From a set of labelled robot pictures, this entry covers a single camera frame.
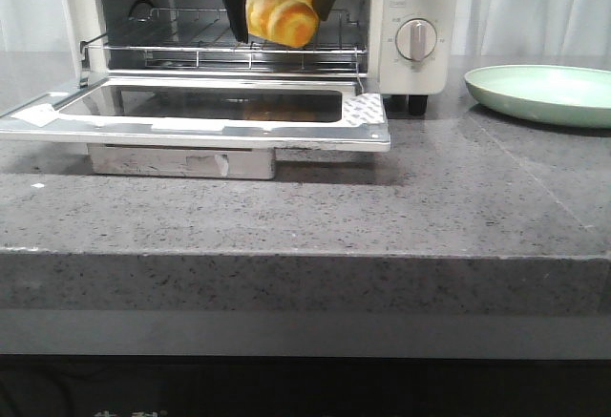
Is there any lower grey oven knob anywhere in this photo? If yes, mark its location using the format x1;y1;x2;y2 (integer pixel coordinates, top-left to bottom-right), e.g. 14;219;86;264
395;18;437;62

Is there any open glass oven door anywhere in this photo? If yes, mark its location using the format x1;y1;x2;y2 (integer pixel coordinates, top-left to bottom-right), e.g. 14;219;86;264
1;71;390;152

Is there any white toaster oven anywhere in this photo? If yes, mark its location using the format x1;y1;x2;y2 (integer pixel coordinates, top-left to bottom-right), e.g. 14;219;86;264
54;0;463;116

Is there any metal wire oven rack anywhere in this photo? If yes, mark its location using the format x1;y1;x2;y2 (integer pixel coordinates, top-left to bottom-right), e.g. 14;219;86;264
80;8;369;86

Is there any light green round plate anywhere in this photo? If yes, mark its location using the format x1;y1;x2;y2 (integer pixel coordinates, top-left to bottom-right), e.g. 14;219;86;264
464;65;610;130

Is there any white curtain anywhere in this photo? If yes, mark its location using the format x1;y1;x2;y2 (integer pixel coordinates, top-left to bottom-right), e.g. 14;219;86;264
1;0;610;56

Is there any orange striped croissant bread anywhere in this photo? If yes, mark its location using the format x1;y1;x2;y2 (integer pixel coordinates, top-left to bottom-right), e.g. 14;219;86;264
245;0;319;48

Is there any white oven door handle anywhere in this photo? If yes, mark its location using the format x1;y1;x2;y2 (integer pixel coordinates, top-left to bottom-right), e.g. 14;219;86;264
87;144;276;179

